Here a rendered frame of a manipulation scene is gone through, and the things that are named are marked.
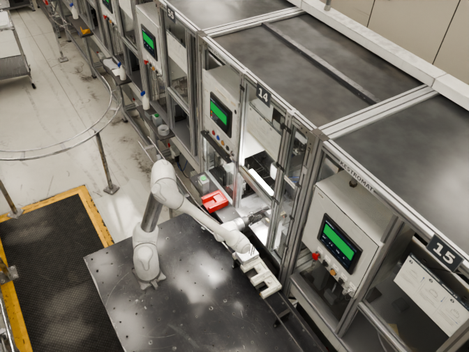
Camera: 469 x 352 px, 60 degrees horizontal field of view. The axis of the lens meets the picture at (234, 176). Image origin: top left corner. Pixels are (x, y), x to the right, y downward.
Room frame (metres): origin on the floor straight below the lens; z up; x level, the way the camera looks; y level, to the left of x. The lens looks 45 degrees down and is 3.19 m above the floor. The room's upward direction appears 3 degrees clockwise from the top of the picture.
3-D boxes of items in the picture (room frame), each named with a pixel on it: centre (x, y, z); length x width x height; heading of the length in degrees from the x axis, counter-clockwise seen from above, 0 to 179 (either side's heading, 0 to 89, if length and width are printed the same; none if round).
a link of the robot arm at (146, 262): (1.48, 0.55, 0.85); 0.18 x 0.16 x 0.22; 15
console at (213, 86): (2.16, 0.02, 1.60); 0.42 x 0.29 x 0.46; 35
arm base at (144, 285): (1.45, 0.54, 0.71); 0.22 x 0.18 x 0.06; 35
